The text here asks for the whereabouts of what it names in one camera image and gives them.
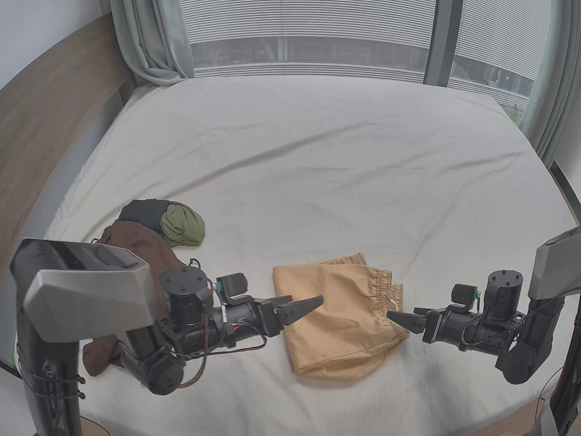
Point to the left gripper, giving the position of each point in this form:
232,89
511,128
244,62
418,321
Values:
254,318

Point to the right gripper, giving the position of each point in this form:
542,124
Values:
449,329

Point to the tan shorts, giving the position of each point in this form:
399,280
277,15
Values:
336,325

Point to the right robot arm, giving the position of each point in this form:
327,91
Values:
551,270

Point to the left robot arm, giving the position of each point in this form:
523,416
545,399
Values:
81,289

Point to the bed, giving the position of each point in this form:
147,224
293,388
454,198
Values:
317,152

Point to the olive green garment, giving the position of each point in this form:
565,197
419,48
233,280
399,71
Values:
181,225

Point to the brown garment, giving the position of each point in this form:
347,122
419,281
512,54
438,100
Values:
145,248

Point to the dark grey garment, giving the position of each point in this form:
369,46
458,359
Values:
140,214

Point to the grey-green curtain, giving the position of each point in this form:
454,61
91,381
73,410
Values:
150,16
558,84

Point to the window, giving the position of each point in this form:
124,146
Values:
317,7

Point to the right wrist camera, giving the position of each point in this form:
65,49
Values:
463,294

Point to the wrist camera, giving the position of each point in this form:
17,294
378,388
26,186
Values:
234,284
463,294

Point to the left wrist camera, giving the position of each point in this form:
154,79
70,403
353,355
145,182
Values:
234,284

